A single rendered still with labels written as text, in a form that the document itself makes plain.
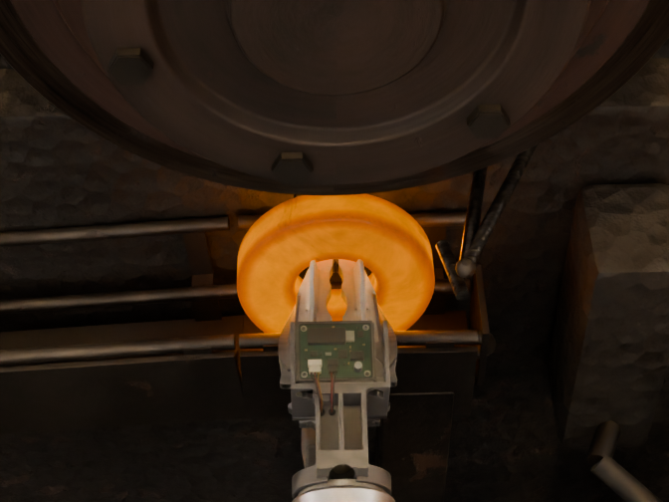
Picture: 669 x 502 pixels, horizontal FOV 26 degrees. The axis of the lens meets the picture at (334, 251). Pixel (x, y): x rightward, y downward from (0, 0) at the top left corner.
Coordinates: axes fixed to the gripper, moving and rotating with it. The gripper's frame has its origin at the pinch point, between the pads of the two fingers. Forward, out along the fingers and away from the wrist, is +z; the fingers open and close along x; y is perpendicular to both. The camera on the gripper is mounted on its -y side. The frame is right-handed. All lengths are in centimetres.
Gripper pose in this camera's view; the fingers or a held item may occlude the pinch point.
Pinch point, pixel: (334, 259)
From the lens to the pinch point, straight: 114.4
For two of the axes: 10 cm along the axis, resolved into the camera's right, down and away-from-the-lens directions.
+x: -10.0, 0.2, -0.2
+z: -0.2, -8.9, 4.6
